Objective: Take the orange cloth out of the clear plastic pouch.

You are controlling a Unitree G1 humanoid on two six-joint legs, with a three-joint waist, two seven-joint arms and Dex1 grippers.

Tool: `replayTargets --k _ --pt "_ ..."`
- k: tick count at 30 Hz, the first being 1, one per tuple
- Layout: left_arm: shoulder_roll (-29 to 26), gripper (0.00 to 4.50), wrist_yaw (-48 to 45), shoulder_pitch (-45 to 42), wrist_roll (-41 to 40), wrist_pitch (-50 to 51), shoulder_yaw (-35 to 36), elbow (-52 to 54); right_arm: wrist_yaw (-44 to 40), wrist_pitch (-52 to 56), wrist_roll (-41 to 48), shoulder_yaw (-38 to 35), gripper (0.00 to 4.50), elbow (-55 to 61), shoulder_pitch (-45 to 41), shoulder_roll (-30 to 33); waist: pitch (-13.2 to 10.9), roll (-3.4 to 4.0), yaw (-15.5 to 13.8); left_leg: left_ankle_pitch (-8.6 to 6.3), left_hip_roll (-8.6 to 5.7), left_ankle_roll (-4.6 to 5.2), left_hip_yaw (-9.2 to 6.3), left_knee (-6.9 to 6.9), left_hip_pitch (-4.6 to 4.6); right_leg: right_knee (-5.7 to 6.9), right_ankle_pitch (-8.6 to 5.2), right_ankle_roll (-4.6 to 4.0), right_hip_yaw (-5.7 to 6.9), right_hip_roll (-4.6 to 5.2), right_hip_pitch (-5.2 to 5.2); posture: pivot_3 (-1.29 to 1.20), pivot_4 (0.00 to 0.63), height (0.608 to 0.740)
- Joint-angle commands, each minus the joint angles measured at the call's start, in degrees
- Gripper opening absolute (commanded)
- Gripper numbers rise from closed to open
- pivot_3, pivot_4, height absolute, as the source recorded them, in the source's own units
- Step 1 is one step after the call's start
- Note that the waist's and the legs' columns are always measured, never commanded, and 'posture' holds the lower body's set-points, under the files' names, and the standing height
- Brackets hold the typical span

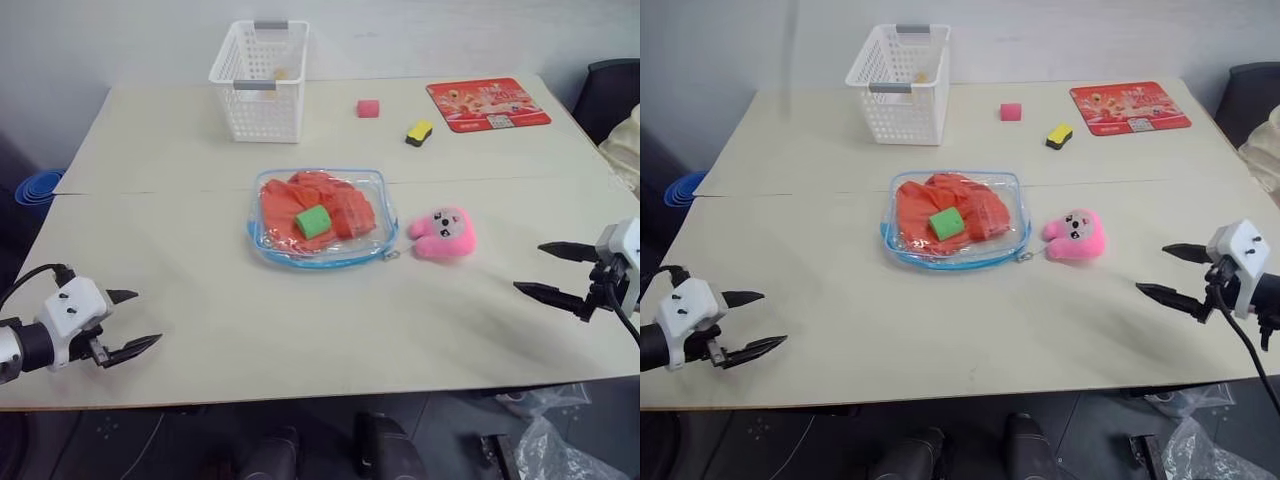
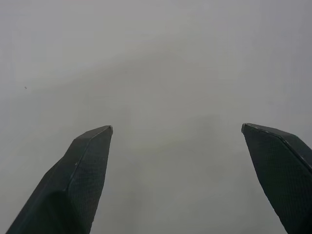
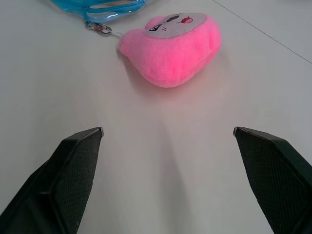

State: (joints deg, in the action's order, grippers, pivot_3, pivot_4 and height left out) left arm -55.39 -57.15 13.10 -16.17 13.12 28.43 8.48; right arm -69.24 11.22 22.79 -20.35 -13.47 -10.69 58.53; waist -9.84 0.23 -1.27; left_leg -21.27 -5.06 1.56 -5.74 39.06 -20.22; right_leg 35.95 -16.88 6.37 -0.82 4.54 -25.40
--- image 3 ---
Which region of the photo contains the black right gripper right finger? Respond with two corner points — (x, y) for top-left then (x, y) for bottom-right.
(233, 126), (312, 234)

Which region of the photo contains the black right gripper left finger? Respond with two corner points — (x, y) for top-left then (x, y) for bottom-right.
(0, 127), (105, 234)

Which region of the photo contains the silver carabiner clip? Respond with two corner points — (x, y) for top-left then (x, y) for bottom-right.
(84, 21), (113, 38)

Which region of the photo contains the blue transparent plastic zipper pouch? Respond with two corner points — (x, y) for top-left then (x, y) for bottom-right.
(52, 0), (144, 23)

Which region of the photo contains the pink plush face toy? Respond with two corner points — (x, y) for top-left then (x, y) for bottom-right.
(118, 12), (222, 88)

